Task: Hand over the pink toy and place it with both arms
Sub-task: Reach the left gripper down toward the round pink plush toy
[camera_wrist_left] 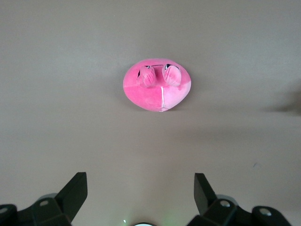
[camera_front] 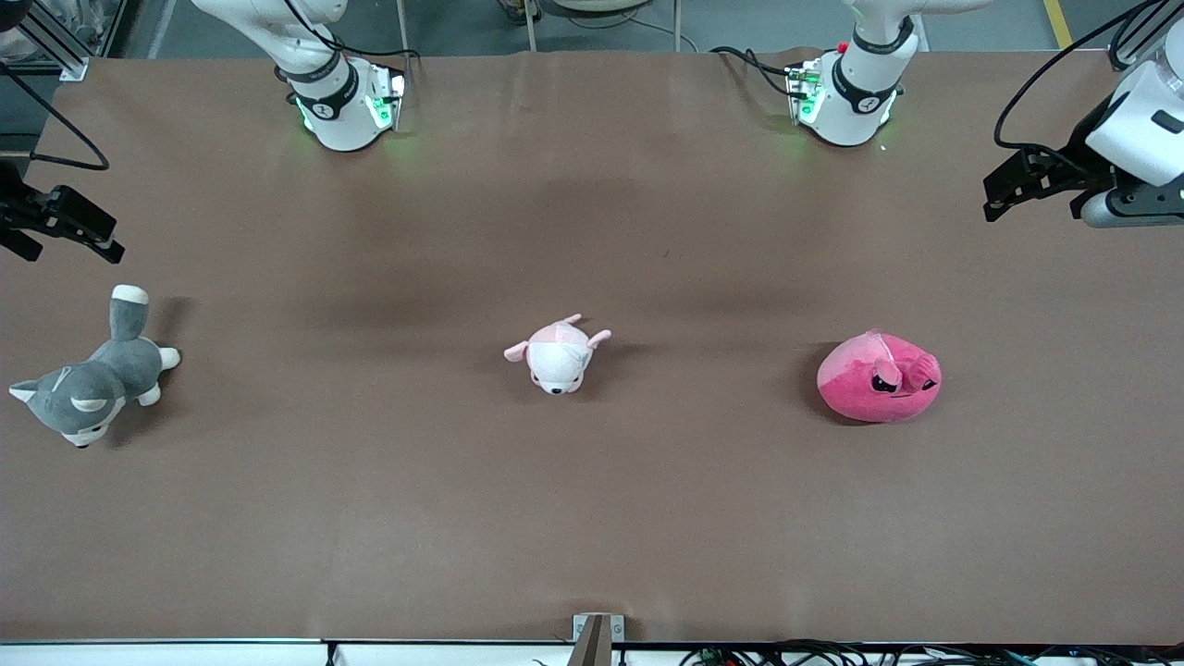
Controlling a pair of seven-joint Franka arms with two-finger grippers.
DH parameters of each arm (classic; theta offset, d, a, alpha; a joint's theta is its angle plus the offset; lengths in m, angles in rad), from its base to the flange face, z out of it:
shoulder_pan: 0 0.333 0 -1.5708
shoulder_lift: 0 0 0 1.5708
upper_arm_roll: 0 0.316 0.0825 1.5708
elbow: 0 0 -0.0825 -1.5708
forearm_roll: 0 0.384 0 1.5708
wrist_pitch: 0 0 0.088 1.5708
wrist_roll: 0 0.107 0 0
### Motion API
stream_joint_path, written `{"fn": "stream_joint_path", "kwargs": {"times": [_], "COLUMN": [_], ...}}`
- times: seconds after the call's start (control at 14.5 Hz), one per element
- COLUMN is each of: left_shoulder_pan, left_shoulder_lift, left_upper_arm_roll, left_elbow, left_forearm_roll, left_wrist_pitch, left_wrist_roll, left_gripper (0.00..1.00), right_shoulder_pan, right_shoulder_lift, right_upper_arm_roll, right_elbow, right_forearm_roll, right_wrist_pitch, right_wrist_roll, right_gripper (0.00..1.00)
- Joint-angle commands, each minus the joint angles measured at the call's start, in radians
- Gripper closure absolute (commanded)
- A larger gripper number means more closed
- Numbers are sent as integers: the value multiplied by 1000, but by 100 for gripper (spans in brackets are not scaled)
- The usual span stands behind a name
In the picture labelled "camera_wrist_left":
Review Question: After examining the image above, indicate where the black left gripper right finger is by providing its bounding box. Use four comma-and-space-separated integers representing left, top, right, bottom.
188, 173, 292, 226

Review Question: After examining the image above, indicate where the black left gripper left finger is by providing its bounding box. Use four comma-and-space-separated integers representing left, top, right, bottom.
0, 172, 88, 226

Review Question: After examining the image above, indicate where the pink round plush toy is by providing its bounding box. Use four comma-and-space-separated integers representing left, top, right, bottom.
122, 59, 192, 113

